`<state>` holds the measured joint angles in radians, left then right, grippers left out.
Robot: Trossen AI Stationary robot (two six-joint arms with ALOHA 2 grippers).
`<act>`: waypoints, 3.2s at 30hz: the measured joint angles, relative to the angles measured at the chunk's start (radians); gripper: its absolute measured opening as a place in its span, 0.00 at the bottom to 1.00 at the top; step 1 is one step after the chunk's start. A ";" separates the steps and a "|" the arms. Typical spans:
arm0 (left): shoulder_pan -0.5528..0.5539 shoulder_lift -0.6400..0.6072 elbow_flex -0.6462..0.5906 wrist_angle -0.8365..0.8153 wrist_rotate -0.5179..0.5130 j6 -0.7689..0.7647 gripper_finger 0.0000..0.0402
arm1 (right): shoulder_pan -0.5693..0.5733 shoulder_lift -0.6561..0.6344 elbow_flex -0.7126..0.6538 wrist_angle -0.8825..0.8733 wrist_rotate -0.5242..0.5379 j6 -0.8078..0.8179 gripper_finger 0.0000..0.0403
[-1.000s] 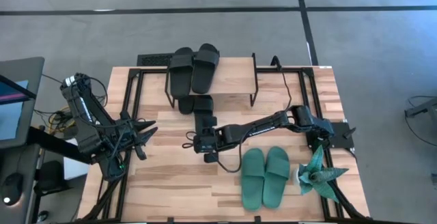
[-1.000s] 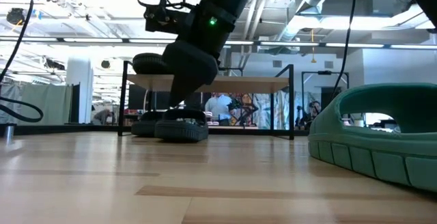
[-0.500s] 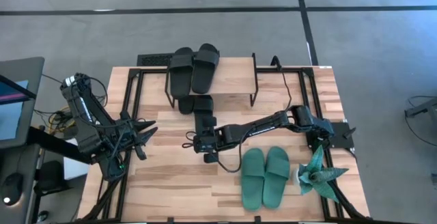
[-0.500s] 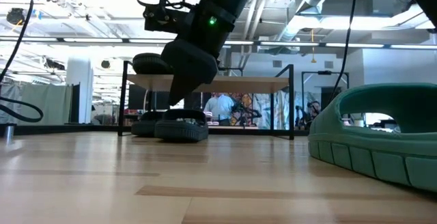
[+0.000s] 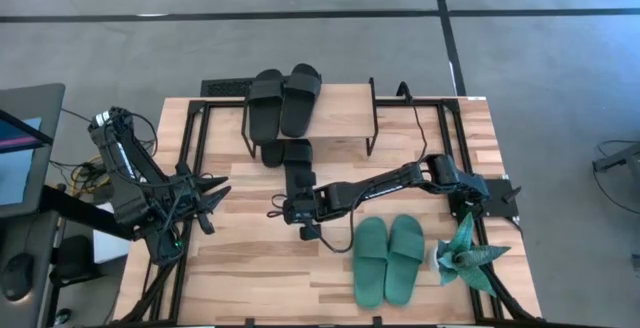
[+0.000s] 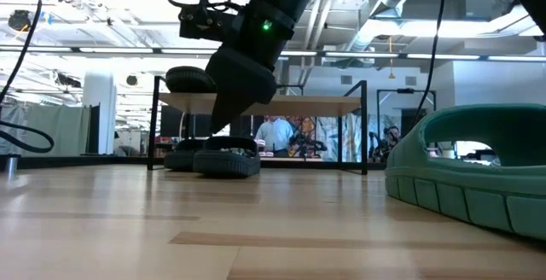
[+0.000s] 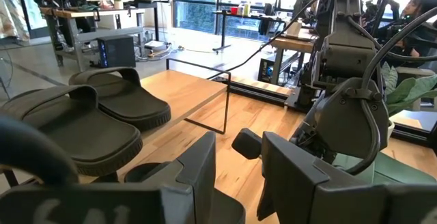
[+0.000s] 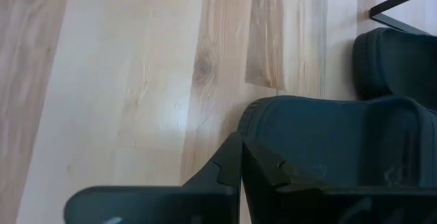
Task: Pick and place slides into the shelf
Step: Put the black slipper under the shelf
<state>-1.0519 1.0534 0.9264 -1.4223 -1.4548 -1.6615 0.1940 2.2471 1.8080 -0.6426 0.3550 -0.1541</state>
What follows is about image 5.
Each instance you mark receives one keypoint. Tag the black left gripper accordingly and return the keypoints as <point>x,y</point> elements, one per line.
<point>187,195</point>

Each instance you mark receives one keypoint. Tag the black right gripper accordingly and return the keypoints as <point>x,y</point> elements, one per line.
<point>305,208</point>

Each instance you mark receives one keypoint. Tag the green rubber slide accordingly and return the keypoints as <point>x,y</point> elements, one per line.
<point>370,263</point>
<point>405,258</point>

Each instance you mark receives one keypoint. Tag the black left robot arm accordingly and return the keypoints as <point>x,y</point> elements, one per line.
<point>120,163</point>

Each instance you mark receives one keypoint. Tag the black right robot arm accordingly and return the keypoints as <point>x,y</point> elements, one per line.
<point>380,188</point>

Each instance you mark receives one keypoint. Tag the wooden shelf black metal legs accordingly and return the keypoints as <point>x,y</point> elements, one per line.
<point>345,113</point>

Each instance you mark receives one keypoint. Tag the black perforated panel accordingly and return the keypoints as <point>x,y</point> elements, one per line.
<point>225,88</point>

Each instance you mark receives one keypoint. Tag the white box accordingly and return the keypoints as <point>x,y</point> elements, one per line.
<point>107,250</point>

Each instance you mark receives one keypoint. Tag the black monitor stand beam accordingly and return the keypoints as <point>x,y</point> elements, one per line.
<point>85,213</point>

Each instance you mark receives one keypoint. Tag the small black table clamp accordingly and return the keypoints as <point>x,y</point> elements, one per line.
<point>249,322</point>
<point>377,321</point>

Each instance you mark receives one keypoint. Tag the black bag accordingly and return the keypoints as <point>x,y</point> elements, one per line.
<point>72,258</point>

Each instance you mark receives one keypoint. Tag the green plant in white pot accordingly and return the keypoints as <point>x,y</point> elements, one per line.
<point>462,260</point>

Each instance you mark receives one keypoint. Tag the dark grey side desk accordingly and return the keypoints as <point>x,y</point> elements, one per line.
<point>42,248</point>

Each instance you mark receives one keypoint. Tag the grey framed monitor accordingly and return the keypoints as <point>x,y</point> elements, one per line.
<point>20,168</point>

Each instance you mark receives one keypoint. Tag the black caster wheel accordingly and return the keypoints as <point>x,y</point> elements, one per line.
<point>62,316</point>

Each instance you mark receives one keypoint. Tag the black computer mouse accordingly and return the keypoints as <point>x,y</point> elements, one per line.
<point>17,278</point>

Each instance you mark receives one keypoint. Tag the black stand leg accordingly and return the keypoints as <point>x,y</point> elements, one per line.
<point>620,158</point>

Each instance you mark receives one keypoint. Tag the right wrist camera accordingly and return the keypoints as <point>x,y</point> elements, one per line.
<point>310,232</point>

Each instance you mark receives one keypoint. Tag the black aluminium table frame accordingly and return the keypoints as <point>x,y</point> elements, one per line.
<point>202,133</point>

